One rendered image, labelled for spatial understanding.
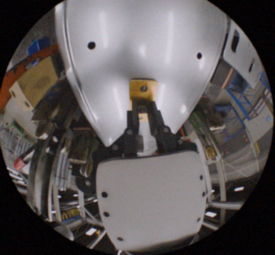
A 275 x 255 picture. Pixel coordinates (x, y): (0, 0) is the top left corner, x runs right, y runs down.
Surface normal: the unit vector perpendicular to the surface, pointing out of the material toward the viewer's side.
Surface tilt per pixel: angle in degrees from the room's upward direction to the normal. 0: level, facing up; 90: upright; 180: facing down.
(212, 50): 0
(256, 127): 90
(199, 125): 78
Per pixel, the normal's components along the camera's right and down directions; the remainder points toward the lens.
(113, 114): 0.07, 0.79
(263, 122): -1.00, 0.09
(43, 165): 1.00, 0.08
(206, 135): -0.96, 0.20
